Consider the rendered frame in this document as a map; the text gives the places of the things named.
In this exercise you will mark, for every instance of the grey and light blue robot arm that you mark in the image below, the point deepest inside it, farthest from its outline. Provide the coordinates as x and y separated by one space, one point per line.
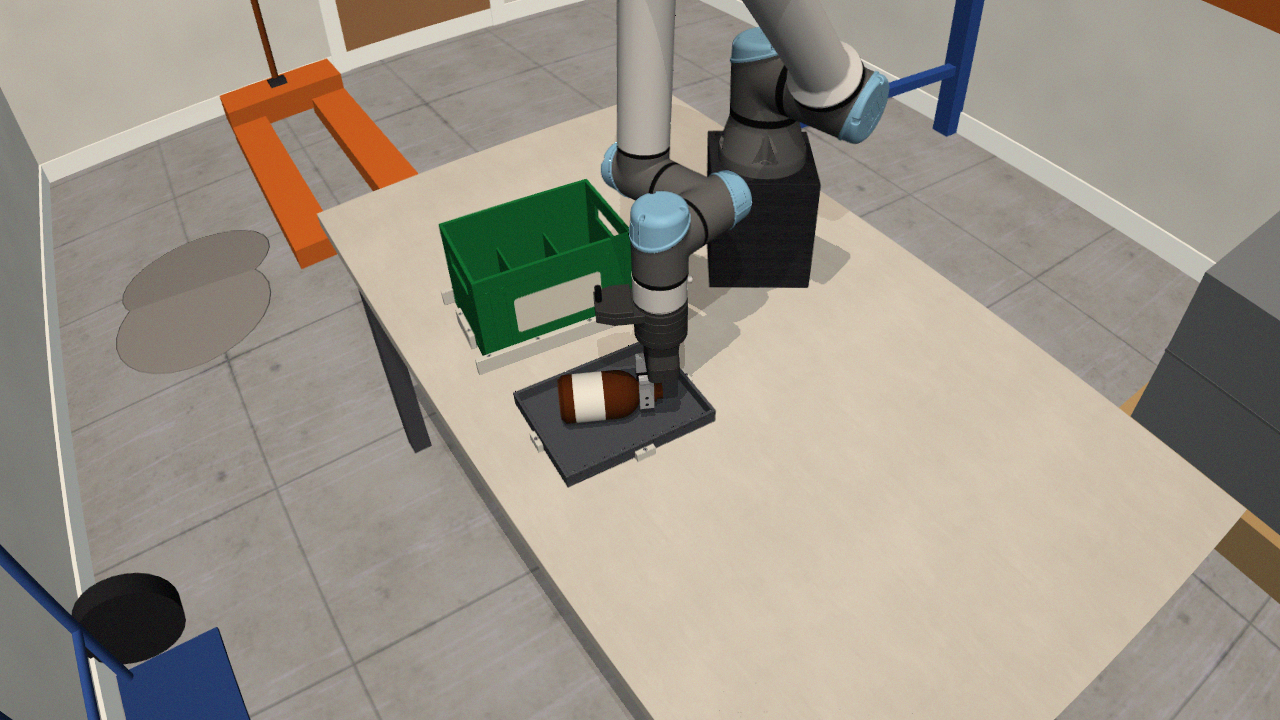
833 92

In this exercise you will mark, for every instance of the green plastic crate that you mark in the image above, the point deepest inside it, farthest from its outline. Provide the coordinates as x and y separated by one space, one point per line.
547 288

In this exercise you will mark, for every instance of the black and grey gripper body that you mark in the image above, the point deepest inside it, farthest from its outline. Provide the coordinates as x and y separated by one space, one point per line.
660 321

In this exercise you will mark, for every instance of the brown bottle with white label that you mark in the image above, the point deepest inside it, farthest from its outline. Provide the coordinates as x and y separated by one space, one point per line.
597 396

